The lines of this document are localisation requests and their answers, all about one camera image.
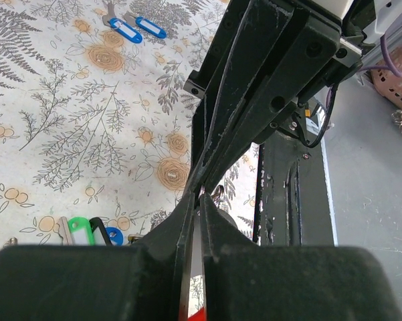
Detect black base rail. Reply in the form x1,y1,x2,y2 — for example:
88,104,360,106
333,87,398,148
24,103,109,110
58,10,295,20
253,132,337,246

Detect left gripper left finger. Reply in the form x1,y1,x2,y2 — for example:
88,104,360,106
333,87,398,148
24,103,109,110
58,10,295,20
0,193,195,320

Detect green key tag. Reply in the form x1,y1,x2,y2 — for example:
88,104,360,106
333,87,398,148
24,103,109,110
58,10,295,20
68,217,95,245

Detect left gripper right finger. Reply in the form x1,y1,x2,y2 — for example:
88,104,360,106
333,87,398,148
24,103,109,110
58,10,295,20
199,194,402,320

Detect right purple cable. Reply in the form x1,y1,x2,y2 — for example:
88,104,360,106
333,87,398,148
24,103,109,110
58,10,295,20
324,31,402,111

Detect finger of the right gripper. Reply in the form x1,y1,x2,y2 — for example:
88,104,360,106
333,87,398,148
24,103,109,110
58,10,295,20
186,1,294,193
204,16,340,191

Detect blue key tag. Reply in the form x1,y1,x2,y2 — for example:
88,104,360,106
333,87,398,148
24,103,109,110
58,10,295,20
123,11,167,39
102,1,142,44

